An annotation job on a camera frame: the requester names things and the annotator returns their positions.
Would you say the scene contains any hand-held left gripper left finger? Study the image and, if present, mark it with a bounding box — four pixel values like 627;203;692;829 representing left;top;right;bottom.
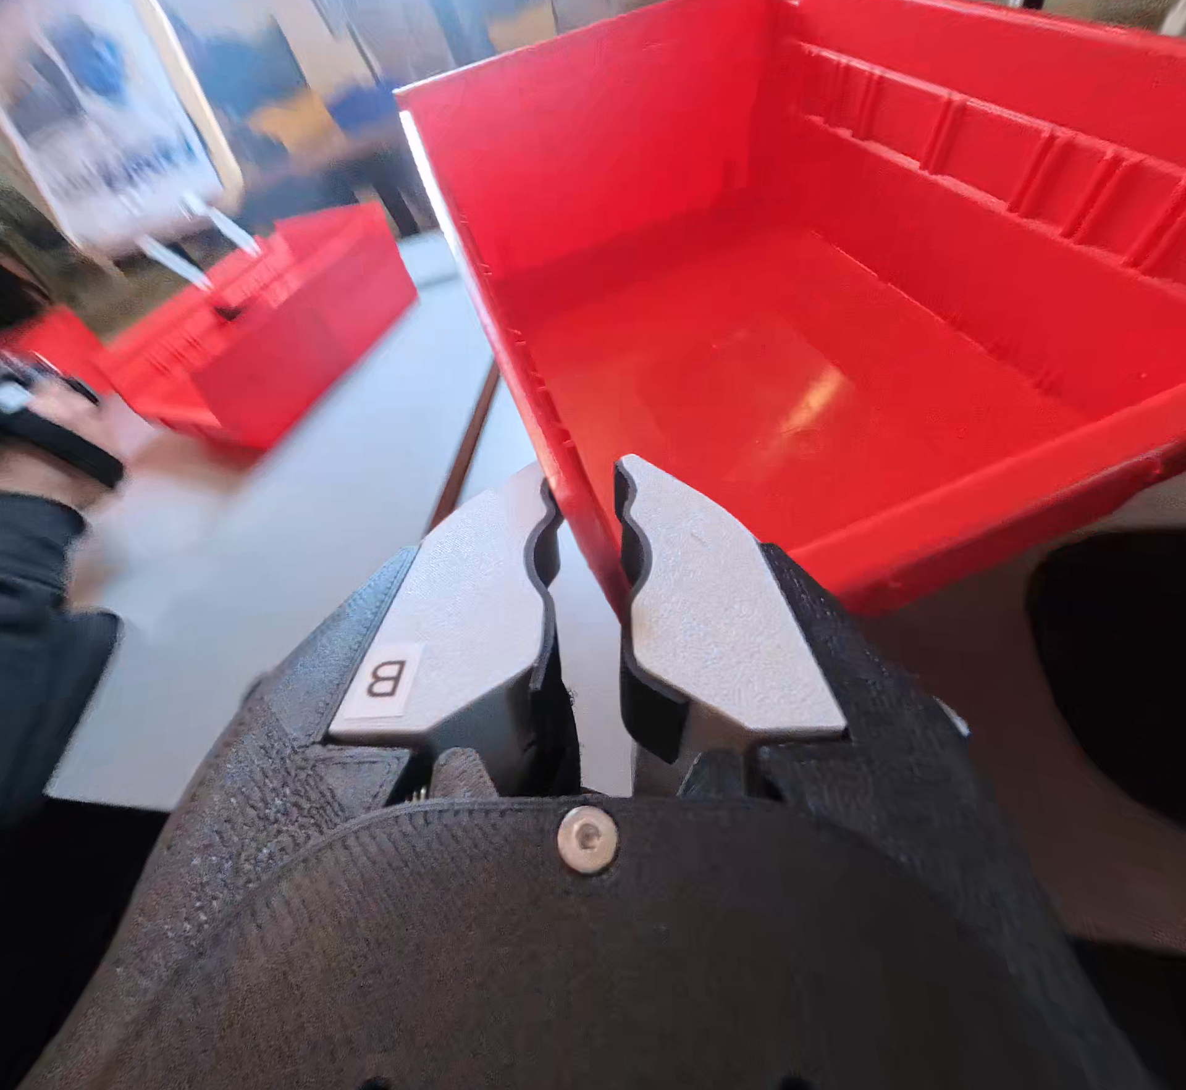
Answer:
326;462;578;798

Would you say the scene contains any red plastic bin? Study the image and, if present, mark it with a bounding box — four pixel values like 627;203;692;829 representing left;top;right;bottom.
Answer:
0;306;108;390
97;200;420;453

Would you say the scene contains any another person's forearm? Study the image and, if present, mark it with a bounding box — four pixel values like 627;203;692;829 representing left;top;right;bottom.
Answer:
0;491;121;822

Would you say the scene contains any red divided storage bin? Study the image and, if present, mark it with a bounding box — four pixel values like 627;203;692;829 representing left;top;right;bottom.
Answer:
396;0;1186;618

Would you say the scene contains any task poster board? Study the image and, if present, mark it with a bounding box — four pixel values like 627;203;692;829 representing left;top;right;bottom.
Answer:
0;0;246;262

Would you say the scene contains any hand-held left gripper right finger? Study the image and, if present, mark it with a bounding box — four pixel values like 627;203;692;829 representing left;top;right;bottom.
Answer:
613;455;848;765

